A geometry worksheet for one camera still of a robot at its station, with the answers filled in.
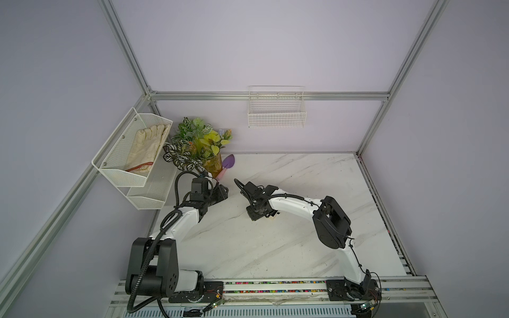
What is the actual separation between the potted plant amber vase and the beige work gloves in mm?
87

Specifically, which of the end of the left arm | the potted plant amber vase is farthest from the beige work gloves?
the end of the left arm

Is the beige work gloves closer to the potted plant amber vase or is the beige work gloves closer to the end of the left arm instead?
the potted plant amber vase

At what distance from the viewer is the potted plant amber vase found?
0.90 metres

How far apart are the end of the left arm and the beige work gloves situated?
24 centimetres

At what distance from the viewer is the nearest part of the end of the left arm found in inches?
26.0

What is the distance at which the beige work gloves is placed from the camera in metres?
0.73

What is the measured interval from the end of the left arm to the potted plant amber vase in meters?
0.14
